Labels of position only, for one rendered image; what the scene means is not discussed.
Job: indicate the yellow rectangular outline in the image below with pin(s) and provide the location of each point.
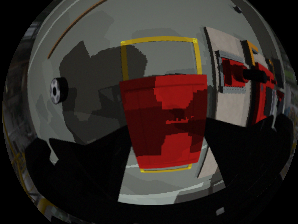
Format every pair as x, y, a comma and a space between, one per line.
159, 38

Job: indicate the black toy tyre with grey hub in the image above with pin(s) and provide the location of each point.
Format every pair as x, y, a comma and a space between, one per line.
59, 89

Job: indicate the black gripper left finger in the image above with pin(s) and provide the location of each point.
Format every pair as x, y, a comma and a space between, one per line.
103, 161

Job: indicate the tan wooden stick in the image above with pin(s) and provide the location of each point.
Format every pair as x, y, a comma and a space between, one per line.
74, 22

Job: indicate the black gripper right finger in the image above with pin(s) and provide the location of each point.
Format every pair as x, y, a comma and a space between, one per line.
232, 146

